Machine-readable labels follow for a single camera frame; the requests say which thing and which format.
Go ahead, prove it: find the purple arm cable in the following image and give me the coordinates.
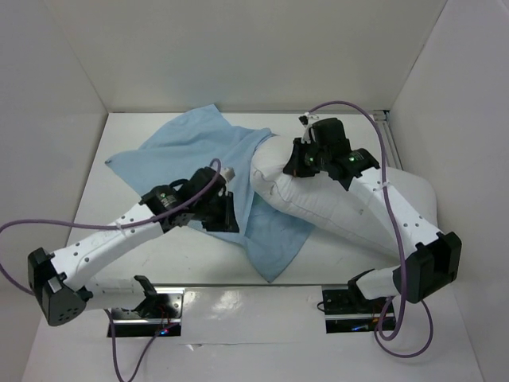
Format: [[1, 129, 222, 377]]
[[0, 158, 223, 382], [305, 99, 436, 354]]

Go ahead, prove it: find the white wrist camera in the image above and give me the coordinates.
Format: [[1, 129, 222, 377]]
[[298, 111, 319, 143], [220, 167, 235, 184]]

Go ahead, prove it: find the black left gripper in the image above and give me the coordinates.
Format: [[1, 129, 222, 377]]
[[193, 190, 240, 233]]

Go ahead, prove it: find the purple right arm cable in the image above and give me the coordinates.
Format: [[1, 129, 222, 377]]
[[305, 99, 436, 354]]

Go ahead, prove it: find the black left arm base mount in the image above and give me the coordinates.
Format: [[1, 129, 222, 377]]
[[111, 275, 185, 338]]

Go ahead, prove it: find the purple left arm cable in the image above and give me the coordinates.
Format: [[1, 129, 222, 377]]
[[0, 158, 223, 382]]

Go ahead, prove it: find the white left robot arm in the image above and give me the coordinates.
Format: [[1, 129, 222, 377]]
[[28, 167, 239, 326]]

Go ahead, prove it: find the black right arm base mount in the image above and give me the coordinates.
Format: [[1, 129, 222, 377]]
[[317, 285, 396, 334]]

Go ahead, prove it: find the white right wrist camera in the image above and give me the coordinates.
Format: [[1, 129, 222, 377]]
[[298, 111, 319, 143]]

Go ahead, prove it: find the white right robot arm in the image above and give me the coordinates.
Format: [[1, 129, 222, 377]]
[[283, 115, 462, 312]]

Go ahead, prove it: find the white pillow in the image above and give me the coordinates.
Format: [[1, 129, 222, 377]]
[[250, 136, 440, 256]]

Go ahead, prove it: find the light blue green pillowcase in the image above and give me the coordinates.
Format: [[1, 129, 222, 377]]
[[106, 105, 313, 283]]

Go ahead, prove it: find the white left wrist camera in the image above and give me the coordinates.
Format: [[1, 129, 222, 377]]
[[220, 167, 235, 184]]

